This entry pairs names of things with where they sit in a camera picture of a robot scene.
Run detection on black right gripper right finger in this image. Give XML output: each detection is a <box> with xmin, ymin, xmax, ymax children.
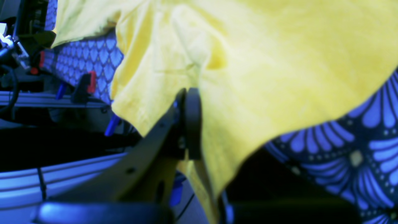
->
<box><xmin>219</xmin><ymin>192</ymin><xmax>362</xmax><ymax>224</ymax></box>

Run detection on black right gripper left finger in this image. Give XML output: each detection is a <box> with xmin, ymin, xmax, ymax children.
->
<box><xmin>32</xmin><ymin>88</ymin><xmax>202</xmax><ymax>224</ymax></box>

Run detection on yellow T-shirt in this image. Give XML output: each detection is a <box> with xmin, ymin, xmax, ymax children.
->
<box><xmin>52</xmin><ymin>0</ymin><xmax>398</xmax><ymax>224</ymax></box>

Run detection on blue fan-pattern tablecloth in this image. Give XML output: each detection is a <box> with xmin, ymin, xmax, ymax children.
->
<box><xmin>47</xmin><ymin>0</ymin><xmax>397</xmax><ymax>224</ymax></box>

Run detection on red and black clamp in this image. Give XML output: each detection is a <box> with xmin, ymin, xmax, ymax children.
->
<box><xmin>71</xmin><ymin>71</ymin><xmax>97</xmax><ymax>104</ymax></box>

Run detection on blue-handled clamp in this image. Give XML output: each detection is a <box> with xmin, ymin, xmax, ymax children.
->
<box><xmin>104</xmin><ymin>114</ymin><xmax>120</xmax><ymax>137</ymax></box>

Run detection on aluminium table frame rail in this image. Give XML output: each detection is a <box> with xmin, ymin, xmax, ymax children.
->
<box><xmin>0</xmin><ymin>91</ymin><xmax>132</xmax><ymax>224</ymax></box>

